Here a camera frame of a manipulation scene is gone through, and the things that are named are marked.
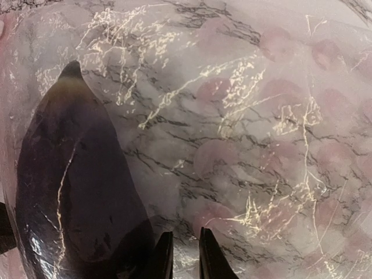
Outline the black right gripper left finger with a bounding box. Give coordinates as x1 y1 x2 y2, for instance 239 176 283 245
144 231 173 279

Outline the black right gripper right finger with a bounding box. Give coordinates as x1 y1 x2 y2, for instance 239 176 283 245
199 227 238 279

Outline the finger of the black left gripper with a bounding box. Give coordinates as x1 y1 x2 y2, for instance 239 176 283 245
0 202 16 254

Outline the clear zip top bag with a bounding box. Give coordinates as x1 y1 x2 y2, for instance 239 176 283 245
1 1 371 278

